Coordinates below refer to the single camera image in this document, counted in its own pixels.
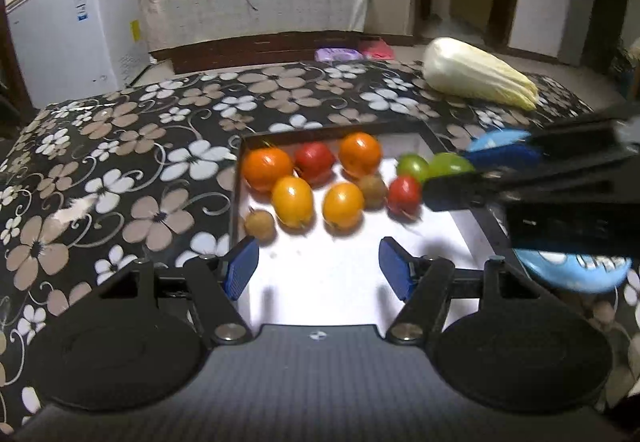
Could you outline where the green tomato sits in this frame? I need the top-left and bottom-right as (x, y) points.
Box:
(396, 154), (430, 184)
(426, 153), (475, 181)

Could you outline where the small red apple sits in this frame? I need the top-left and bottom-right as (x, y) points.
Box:
(387, 176), (422, 216)

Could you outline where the brown kiwi fruit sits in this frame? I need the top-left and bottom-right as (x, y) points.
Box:
(356, 173), (388, 209)

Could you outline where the yellow orange fruit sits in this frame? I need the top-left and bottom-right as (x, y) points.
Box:
(271, 176), (314, 230)
(322, 182), (364, 231)

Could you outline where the brown longan left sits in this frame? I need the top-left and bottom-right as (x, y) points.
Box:
(243, 209), (277, 244)

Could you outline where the blue tiger plate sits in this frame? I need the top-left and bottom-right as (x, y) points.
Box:
(514, 249), (632, 294)

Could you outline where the white napa cabbage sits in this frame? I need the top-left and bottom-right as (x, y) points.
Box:
(422, 37), (538, 112)

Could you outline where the orange tangerine back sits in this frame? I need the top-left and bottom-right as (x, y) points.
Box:
(338, 132), (383, 179)

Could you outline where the orange tangerine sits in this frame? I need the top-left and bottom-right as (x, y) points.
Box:
(338, 132), (383, 179)
(241, 147), (294, 193)

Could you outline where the orange tangerine left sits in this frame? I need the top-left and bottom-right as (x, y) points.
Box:
(241, 147), (294, 193)

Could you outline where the black tray with white bottom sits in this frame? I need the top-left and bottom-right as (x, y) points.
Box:
(230, 119), (510, 334)

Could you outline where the red apple back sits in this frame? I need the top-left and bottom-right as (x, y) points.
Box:
(294, 142), (335, 185)

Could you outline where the black floral tablecloth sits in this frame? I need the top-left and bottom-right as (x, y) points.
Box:
(0, 59), (640, 428)

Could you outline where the pink slipper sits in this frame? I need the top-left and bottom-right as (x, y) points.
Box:
(358, 38), (395, 61)

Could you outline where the purple plastic bottle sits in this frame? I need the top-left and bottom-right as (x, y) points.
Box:
(314, 48), (363, 63)

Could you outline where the dark wooden tv cabinet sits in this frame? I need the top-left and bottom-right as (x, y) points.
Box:
(151, 30), (416, 75)

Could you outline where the checked cloth on cabinet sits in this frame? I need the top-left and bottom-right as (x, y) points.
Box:
(148, 0), (369, 50)

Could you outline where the white chest freezer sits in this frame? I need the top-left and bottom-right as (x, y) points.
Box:
(6, 0), (150, 108)

